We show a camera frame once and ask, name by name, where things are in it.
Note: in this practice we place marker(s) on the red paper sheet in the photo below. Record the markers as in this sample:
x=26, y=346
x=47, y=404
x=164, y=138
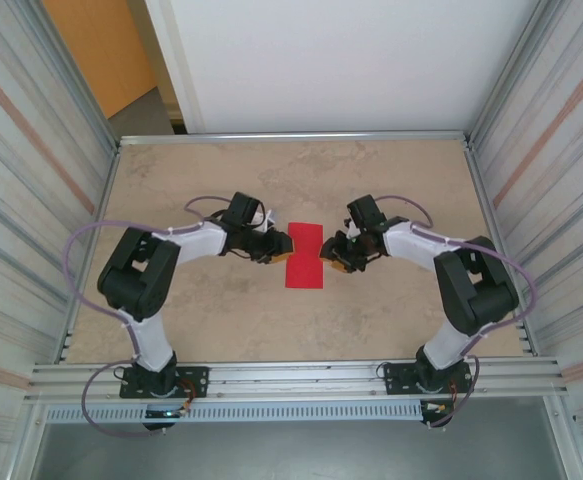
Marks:
x=305, y=270

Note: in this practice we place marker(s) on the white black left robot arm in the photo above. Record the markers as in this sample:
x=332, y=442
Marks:
x=136, y=280

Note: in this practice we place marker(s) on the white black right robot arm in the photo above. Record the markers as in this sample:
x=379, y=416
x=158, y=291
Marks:
x=476, y=295

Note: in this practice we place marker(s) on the white backdrop board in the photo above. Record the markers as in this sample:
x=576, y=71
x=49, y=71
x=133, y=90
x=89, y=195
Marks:
x=346, y=60

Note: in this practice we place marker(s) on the black control board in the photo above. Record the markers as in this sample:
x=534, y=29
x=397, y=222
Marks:
x=438, y=409
x=161, y=414

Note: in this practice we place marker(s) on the grey metal shelf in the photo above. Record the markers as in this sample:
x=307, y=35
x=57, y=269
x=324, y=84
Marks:
x=296, y=450

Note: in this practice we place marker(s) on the orange wooden door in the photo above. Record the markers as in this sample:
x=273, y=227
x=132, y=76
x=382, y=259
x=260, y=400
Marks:
x=96, y=50

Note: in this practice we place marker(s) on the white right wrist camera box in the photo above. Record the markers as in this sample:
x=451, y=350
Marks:
x=352, y=230

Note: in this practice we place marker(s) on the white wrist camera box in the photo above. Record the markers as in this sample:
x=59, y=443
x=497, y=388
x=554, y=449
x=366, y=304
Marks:
x=270, y=218
x=352, y=230

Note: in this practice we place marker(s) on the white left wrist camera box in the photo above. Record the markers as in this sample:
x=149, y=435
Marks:
x=270, y=218

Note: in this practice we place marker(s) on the aluminium frame crossbar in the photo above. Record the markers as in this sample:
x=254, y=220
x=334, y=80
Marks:
x=296, y=137

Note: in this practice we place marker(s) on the aluminium table side rail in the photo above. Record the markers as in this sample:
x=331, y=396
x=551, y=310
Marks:
x=108, y=175
x=477, y=175

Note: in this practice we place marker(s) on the aluminium mounting rail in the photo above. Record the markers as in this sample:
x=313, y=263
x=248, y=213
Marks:
x=296, y=380

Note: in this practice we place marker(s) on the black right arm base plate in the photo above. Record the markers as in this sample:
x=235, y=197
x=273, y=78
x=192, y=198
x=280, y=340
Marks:
x=396, y=377

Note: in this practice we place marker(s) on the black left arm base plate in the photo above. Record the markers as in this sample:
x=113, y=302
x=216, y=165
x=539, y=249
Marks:
x=196, y=382

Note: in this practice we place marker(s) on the white door frame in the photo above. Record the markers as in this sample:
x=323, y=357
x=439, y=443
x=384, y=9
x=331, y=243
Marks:
x=171, y=60

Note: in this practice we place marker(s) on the aluminium frame post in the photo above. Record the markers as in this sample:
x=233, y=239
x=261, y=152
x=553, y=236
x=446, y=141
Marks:
x=73, y=75
x=506, y=75

